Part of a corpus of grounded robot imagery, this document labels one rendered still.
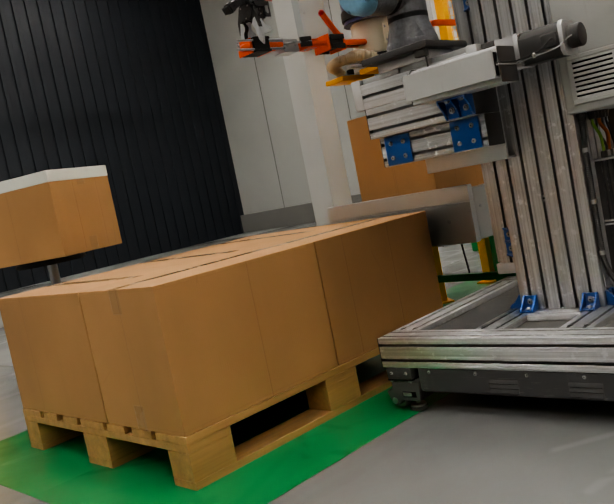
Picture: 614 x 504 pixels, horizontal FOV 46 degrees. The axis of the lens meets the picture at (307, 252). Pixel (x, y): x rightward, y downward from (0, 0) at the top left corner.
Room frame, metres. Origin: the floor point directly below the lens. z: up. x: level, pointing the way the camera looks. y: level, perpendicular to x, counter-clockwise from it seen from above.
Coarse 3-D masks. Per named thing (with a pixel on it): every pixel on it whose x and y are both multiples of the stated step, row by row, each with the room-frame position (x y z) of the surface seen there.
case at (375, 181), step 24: (360, 120) 3.00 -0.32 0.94; (360, 144) 3.02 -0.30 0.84; (360, 168) 3.04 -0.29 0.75; (384, 168) 2.94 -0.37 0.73; (408, 168) 2.85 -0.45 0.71; (456, 168) 2.85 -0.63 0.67; (480, 168) 2.95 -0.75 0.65; (360, 192) 3.06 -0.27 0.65; (384, 192) 2.96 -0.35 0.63; (408, 192) 2.86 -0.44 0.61
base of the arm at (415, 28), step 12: (408, 12) 2.09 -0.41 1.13; (420, 12) 2.10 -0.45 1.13; (396, 24) 2.11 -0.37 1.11; (408, 24) 2.09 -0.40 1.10; (420, 24) 2.09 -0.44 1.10; (396, 36) 2.10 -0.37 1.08; (408, 36) 2.08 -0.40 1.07; (420, 36) 2.08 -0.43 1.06; (432, 36) 2.09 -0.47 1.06; (396, 48) 2.10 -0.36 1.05
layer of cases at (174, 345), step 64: (192, 256) 2.72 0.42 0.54; (256, 256) 2.12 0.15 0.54; (320, 256) 2.26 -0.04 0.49; (384, 256) 2.47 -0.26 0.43; (64, 320) 2.21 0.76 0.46; (128, 320) 1.94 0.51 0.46; (192, 320) 1.90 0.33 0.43; (256, 320) 2.05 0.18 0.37; (320, 320) 2.22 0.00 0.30; (384, 320) 2.43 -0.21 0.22; (64, 384) 2.28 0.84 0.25; (128, 384) 2.00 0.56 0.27; (192, 384) 1.87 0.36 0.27; (256, 384) 2.02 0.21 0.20
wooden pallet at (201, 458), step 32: (320, 384) 2.22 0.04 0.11; (352, 384) 2.28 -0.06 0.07; (384, 384) 2.38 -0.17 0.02; (32, 416) 2.50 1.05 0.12; (64, 416) 2.32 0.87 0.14; (320, 416) 2.17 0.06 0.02; (96, 448) 2.19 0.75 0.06; (128, 448) 2.18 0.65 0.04; (192, 448) 1.84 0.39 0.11; (224, 448) 1.91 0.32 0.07; (256, 448) 2.00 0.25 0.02; (192, 480) 1.84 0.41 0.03
